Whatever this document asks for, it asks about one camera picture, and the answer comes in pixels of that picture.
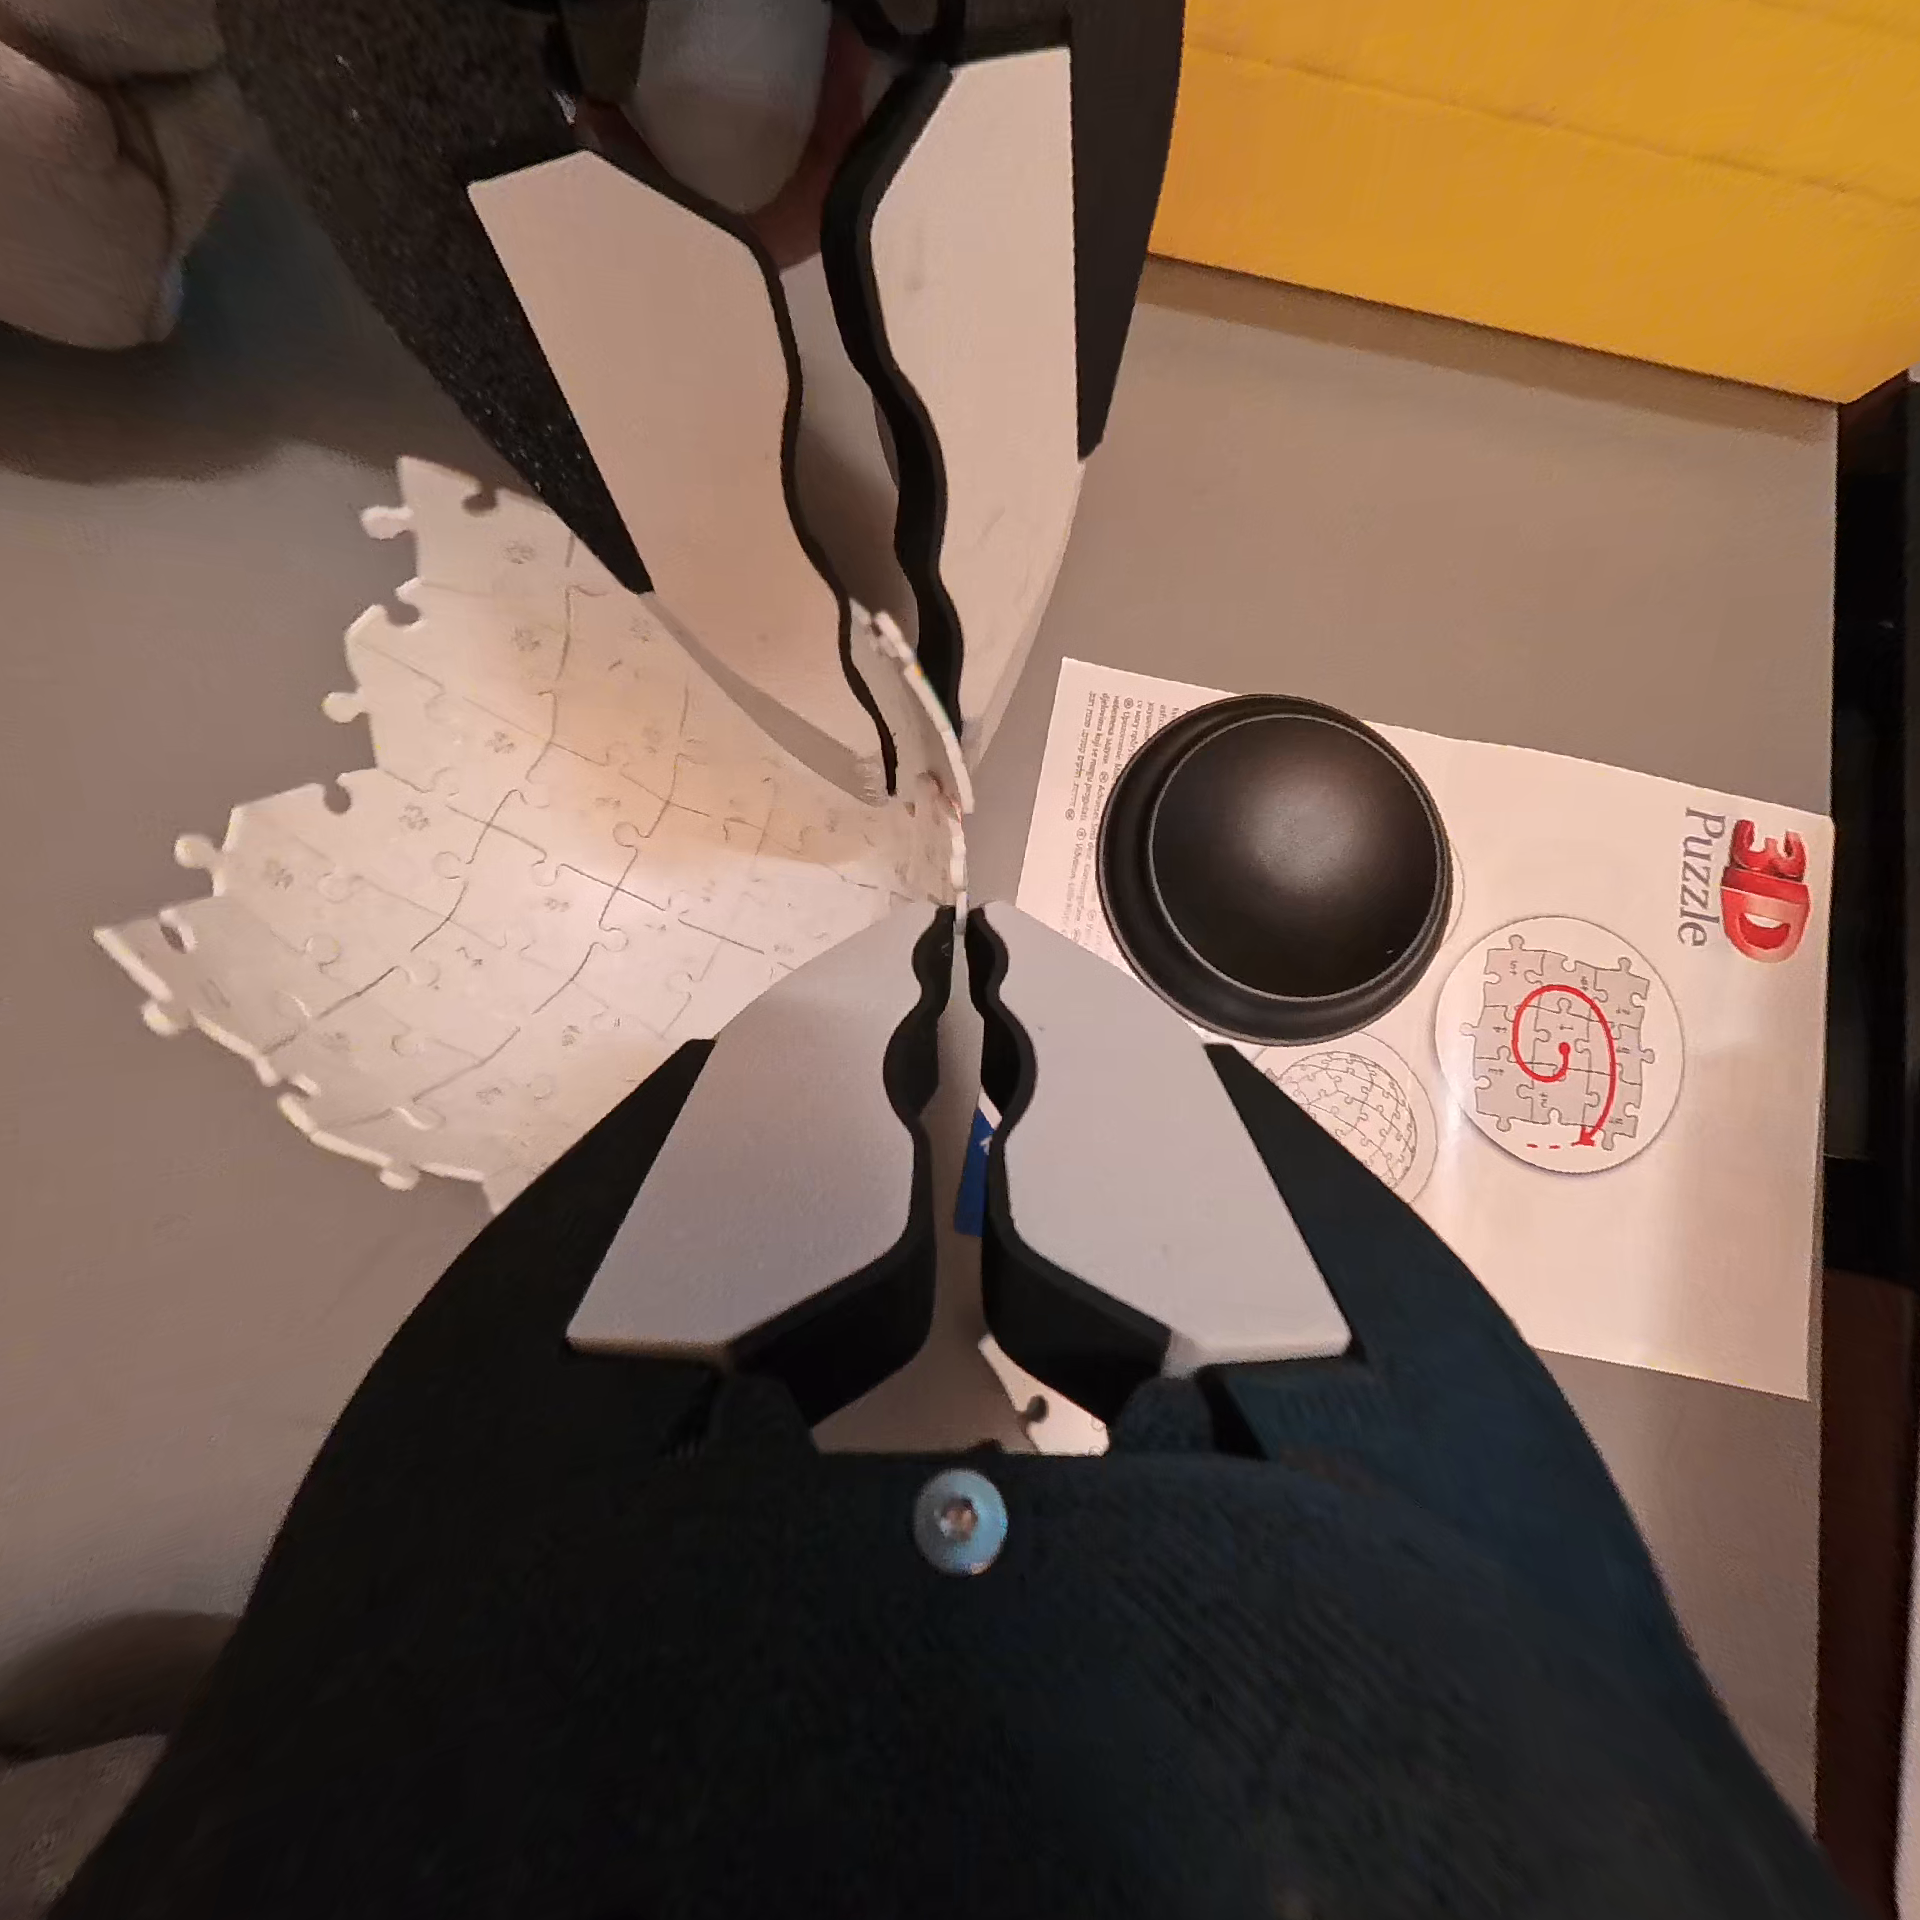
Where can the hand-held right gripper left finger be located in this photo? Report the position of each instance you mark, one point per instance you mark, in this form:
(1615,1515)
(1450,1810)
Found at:
(749,1186)

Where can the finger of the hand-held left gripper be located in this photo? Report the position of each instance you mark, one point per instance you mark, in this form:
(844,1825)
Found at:
(998,374)
(646,390)

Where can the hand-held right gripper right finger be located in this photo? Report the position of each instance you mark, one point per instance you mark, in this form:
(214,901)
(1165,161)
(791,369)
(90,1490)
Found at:
(1170,1200)

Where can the white partly built puzzle ball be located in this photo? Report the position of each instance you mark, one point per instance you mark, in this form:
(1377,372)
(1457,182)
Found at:
(495,839)

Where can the loose white puzzle piece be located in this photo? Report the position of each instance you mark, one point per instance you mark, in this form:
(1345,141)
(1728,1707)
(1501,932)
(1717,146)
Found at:
(1036,1412)

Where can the black round ball stand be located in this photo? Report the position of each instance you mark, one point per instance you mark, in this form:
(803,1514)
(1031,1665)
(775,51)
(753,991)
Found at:
(1276,863)

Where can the white puzzle instruction leaflet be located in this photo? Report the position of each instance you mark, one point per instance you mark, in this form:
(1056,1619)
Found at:
(1650,1200)

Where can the blue printed packaging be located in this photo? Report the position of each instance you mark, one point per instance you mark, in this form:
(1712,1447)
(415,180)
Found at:
(974,1186)

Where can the grey cloth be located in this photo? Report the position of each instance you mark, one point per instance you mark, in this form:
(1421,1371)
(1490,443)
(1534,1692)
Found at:
(90,164)

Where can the yellow box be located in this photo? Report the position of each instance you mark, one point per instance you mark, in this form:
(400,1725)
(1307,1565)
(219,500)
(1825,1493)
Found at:
(1532,164)

